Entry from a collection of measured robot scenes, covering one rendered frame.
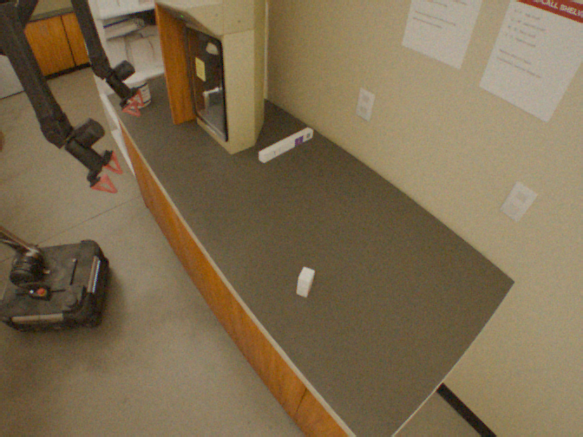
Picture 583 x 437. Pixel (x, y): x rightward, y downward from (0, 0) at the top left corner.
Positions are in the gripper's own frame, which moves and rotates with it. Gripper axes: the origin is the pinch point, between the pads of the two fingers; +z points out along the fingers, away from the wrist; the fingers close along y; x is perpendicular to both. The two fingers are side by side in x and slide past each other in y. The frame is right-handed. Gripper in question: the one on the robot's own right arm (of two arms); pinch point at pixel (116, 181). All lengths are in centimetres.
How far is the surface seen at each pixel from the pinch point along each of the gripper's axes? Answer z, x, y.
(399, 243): 52, -69, -31
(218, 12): -20, -54, 21
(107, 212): 60, 106, 99
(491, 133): 32, -107, -24
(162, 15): -26, -33, 52
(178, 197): 18.5, -10.9, 0.7
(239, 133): 22.9, -35.4, 23.6
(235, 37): -9, -54, 24
